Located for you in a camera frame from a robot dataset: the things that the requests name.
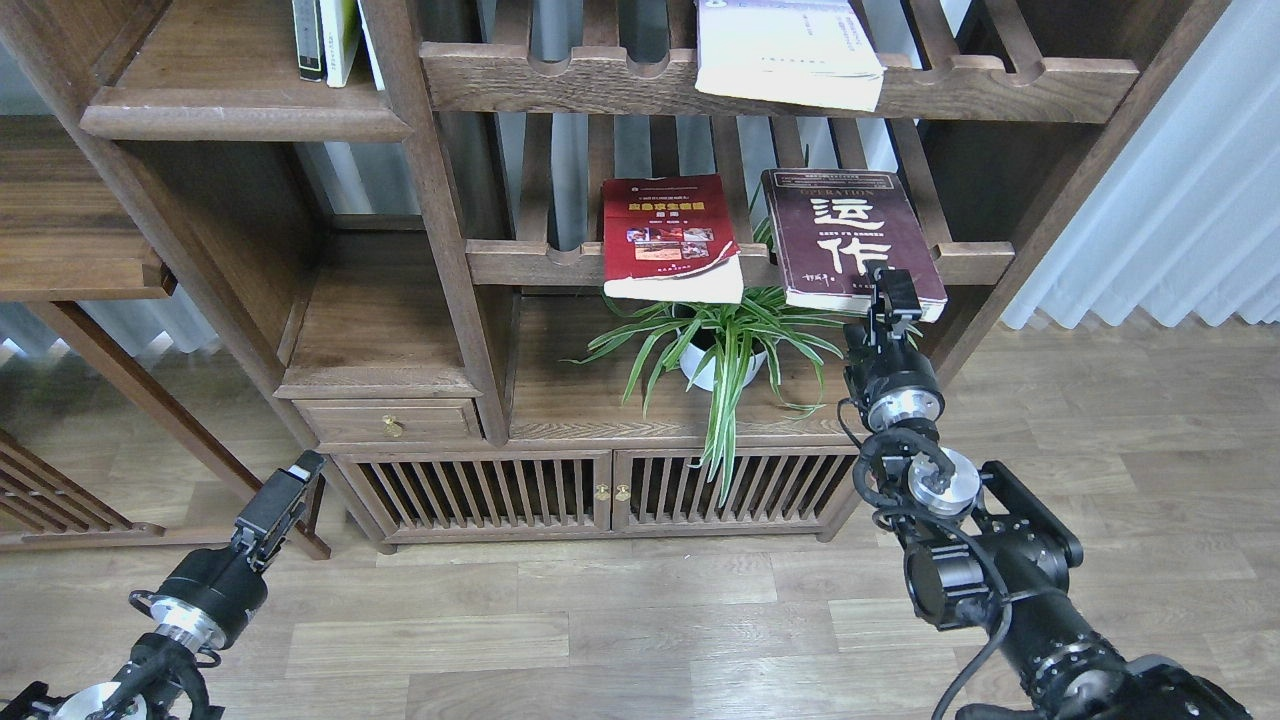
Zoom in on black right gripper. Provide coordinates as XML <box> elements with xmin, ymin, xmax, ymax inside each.
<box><xmin>844</xmin><ymin>263</ymin><xmax>945</xmax><ymax>433</ymax></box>

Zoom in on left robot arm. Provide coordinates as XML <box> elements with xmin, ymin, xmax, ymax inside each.
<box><xmin>3</xmin><ymin>450</ymin><xmax>325</xmax><ymax>719</ymax></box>

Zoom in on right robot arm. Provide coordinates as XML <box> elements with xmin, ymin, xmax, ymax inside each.
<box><xmin>845</xmin><ymin>261</ymin><xmax>1248</xmax><ymax>719</ymax></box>

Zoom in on red paperback book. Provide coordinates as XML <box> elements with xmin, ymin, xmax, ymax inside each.
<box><xmin>602</xmin><ymin>174</ymin><xmax>744</xmax><ymax>304</ymax></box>

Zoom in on spider plant leaves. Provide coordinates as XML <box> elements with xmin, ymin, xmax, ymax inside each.
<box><xmin>566</xmin><ymin>215</ymin><xmax>923</xmax><ymax>506</ymax></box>

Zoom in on brass drawer knob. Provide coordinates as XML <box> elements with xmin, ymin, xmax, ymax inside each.
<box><xmin>381</xmin><ymin>414</ymin><xmax>404</xmax><ymax>438</ymax></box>

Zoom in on dark red Chinese book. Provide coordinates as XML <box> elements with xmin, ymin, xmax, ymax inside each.
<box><xmin>762</xmin><ymin>169</ymin><xmax>947</xmax><ymax>322</ymax></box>

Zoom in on white curtain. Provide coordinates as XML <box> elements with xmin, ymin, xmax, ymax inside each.
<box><xmin>1002</xmin><ymin>1</ymin><xmax>1279</xmax><ymax>329</ymax></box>

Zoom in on dark spine upright book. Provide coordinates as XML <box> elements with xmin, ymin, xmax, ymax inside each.
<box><xmin>292</xmin><ymin>0</ymin><xmax>325</xmax><ymax>82</ymax></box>

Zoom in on white plant pot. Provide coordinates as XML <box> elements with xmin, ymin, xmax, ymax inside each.
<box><xmin>678</xmin><ymin>331</ymin><xmax>767</xmax><ymax>391</ymax></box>

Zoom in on dark wooden bookshelf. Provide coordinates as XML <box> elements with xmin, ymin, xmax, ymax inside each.
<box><xmin>3</xmin><ymin>1</ymin><xmax>1228</xmax><ymax>550</ymax></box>

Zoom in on white open book top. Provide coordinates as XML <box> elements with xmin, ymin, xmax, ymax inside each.
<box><xmin>695</xmin><ymin>1</ymin><xmax>884</xmax><ymax>111</ymax></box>

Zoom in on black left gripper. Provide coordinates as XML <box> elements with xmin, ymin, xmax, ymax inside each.
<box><xmin>148</xmin><ymin>450</ymin><xmax>325</xmax><ymax>651</ymax></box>

